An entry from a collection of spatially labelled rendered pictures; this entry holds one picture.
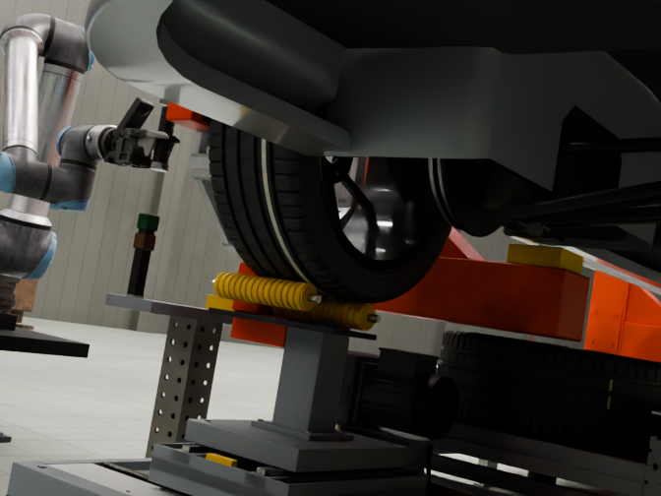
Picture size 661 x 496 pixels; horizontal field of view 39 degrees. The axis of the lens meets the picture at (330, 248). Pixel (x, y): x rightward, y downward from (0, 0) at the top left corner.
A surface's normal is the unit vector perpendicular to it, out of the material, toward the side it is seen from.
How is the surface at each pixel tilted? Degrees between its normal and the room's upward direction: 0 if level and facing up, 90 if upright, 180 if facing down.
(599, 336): 90
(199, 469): 90
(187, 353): 90
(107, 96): 90
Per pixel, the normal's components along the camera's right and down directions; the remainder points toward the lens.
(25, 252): 0.50, 0.14
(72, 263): 0.77, 0.07
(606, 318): -0.58, -0.16
